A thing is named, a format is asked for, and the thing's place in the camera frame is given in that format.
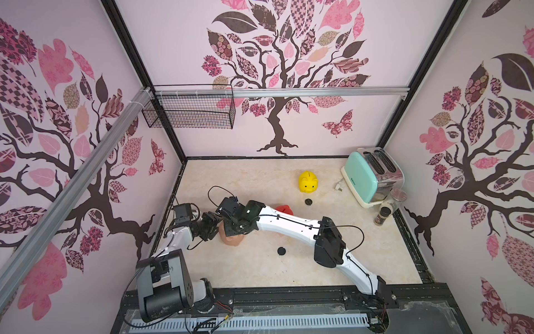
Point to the black base frame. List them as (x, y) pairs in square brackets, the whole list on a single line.
[(424, 308)]

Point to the yellow piggy bank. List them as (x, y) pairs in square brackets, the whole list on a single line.
[(308, 182)]

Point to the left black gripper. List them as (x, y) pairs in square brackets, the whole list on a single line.
[(213, 218)]

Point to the aluminium rail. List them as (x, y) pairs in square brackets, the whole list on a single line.
[(34, 244), (324, 92)]

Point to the glass spice jar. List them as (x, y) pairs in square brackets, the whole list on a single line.
[(393, 202)]

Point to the aluminium rail back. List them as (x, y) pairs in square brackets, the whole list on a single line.
[(324, 92)]

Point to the black wire basket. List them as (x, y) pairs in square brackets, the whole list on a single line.
[(191, 106)]

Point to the white slotted cable duct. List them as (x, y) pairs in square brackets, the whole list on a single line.
[(252, 324)]

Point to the aluminium rail left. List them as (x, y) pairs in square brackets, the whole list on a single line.
[(34, 244)]

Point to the peach piggy bank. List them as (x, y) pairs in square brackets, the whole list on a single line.
[(230, 241)]

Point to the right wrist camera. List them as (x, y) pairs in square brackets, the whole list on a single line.
[(230, 208)]

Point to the red piggy bank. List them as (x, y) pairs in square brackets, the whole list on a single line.
[(285, 209)]

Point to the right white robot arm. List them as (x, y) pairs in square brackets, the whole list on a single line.
[(330, 250)]

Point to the mint green toaster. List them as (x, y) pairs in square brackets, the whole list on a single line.
[(371, 173)]

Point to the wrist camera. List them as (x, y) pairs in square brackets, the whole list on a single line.
[(185, 214), (230, 208)]

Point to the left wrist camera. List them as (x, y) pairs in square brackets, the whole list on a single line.
[(185, 214)]

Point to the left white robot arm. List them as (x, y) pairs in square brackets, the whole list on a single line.
[(164, 284)]

